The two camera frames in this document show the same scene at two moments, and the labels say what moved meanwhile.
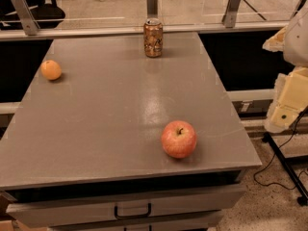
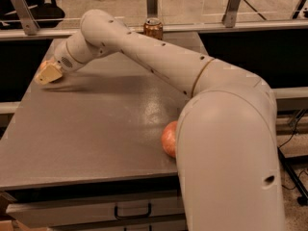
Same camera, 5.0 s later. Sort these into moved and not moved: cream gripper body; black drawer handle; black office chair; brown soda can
Moved: cream gripper body
Not moved: black office chair; brown soda can; black drawer handle
